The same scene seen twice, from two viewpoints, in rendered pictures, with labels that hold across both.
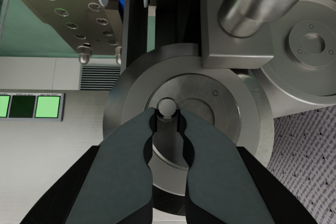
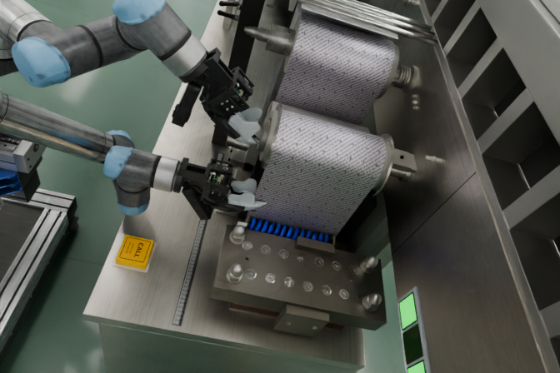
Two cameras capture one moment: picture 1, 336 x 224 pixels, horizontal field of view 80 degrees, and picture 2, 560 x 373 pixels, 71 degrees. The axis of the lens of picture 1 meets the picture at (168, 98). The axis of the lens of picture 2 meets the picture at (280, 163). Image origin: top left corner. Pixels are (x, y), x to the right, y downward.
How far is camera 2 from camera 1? 83 cm
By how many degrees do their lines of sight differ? 71
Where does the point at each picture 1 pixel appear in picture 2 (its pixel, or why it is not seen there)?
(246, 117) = not seen: hidden behind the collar
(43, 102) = (405, 318)
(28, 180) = (468, 286)
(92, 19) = (317, 267)
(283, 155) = (344, 94)
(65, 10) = (305, 281)
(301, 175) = (333, 82)
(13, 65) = not seen: outside the picture
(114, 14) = (302, 240)
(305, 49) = not seen: hidden behind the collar
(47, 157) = (446, 279)
